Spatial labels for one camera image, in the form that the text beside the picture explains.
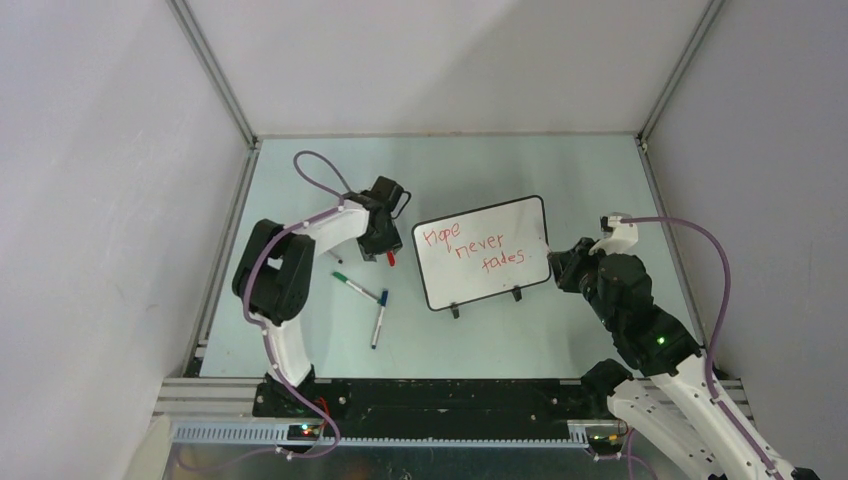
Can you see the left aluminium frame rail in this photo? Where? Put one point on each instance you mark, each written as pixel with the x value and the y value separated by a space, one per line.
pixel 199 42

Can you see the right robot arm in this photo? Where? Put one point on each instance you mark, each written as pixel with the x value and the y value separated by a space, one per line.
pixel 662 386

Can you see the black whiteboard marker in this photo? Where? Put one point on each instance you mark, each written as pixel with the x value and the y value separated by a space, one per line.
pixel 335 256

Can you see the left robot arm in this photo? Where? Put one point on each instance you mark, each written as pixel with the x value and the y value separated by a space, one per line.
pixel 273 276

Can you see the green whiteboard marker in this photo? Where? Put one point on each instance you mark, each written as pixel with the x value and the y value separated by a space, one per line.
pixel 356 287

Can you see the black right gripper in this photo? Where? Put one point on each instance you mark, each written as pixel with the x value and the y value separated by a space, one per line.
pixel 565 263

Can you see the grey cable duct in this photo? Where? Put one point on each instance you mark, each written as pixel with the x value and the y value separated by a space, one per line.
pixel 279 435

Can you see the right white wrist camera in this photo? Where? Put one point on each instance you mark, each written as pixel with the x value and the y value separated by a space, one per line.
pixel 619 234

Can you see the blue whiteboard marker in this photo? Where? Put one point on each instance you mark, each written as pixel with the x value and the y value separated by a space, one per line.
pixel 379 319

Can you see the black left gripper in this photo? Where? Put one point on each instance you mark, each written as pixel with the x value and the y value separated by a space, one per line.
pixel 391 243

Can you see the aluminium frame rail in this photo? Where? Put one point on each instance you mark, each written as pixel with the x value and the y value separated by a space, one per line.
pixel 199 42
pixel 706 21

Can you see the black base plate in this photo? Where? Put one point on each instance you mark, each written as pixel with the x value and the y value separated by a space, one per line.
pixel 490 409

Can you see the right aluminium frame rail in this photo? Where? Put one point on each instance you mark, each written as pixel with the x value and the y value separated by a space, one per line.
pixel 706 21

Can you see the white whiteboard black frame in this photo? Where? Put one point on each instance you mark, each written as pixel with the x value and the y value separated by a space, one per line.
pixel 481 253

